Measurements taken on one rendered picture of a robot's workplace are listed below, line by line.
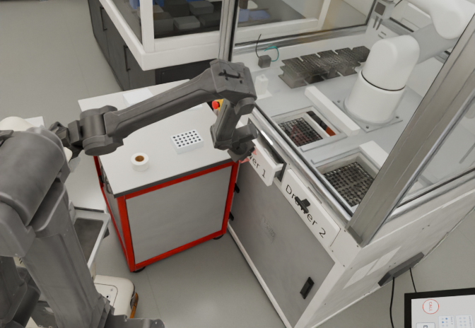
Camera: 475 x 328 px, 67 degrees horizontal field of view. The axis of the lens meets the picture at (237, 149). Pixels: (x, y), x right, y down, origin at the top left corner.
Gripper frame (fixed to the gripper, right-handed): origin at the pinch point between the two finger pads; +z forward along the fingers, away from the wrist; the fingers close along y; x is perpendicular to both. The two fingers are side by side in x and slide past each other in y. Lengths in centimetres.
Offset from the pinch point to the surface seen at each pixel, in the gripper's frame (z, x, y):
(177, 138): -5.6, 28.8, -20.4
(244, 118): 4.7, 19.8, 7.1
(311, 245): 20.6, -35.9, -5.8
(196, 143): -0.7, 23.4, -15.8
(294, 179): 1.6, -19.3, 7.0
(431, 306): -5, -75, 14
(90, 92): 47, 184, -83
